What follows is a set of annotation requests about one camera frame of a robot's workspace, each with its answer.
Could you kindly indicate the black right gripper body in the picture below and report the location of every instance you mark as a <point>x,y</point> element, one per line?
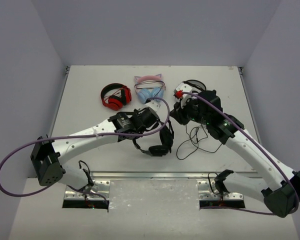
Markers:
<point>190,113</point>

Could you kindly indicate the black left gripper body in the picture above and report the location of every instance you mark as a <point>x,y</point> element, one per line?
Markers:
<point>162,128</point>

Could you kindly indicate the black headset with microphone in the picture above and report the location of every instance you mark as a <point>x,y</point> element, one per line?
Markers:
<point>161,141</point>

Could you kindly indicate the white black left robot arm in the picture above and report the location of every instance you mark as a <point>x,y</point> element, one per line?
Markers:
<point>50,157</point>

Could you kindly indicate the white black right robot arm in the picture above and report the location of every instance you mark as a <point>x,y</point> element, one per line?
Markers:
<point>279,185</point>

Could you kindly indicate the white black striped headphones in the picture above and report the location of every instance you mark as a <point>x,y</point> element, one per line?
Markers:
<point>196,84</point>

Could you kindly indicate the blue pink cat-ear headphones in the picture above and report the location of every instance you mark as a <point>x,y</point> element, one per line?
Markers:
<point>149,86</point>

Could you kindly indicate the red black headphones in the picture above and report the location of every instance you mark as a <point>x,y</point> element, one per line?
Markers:
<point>115,95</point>

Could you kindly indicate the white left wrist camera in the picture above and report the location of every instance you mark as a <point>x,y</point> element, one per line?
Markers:
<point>153,104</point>

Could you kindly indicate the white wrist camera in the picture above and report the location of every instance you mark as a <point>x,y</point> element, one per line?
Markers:
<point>153,104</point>
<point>180,95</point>

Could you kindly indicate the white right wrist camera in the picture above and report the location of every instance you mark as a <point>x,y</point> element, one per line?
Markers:
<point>180,95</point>

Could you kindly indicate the aluminium table edge rail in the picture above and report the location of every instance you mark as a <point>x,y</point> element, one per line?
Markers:
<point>149,175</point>

